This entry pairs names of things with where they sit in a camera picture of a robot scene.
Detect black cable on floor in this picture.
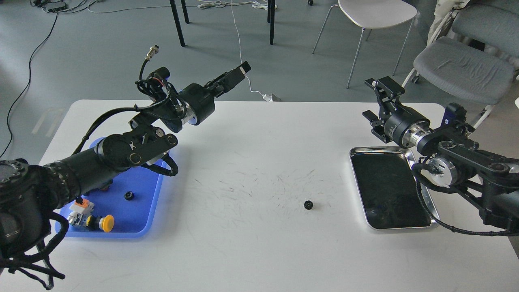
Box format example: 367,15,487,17
0,0,98,158

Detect white cable on floor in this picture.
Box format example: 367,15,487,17
197,0,278,98

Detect small black gear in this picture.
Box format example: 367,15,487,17
303,200,313,210
124,191,135,201

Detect silver metal tray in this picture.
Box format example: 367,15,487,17
349,146,438,231

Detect orange white contact block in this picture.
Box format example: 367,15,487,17
69,198,95,215

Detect black table legs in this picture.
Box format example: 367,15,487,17
169,0,276,47

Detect yellow mushroom push button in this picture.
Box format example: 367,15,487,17
67,213,115,233

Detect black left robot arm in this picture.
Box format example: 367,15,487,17
0,46,251,290

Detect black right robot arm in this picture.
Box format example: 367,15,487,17
363,76,519,237

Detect grey upholstered chair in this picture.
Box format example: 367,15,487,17
402,36,514,128

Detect white chair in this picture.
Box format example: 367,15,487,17
312,0,418,88

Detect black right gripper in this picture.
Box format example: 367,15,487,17
362,76,431,148

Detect blue plastic tray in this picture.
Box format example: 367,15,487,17
55,137,172,239

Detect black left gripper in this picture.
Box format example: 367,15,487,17
178,61,251,125

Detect white power adapter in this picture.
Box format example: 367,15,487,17
262,94,281,102

